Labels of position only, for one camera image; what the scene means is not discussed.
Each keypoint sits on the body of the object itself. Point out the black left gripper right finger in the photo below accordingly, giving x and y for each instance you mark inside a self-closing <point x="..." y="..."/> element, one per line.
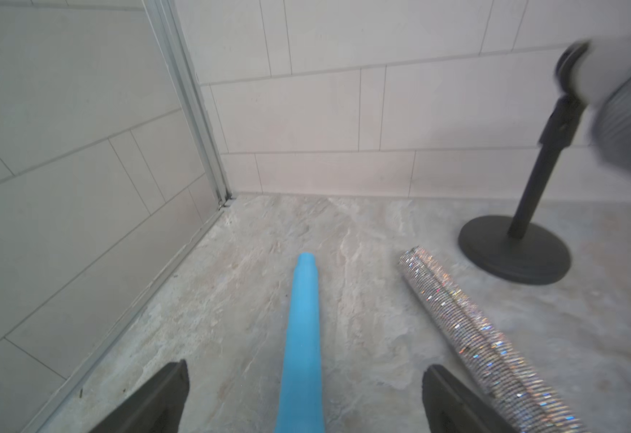
<point x="452" y="407"/>

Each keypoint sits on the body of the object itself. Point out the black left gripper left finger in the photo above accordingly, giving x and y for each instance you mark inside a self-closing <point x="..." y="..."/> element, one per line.
<point x="157" y="406"/>

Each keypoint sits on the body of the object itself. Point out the glittery silver microphone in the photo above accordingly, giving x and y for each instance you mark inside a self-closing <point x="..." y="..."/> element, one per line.
<point x="509" y="384"/>

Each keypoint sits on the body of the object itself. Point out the blue microphone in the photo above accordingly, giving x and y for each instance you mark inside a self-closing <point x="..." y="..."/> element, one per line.
<point x="301" y="407"/>

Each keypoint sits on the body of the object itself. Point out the black microphone stand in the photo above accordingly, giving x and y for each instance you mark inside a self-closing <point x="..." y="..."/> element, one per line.
<point x="515" y="249"/>

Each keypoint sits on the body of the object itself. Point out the white silver microphone in stand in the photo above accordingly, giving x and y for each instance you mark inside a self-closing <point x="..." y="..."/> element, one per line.
<point x="597" y="72"/>

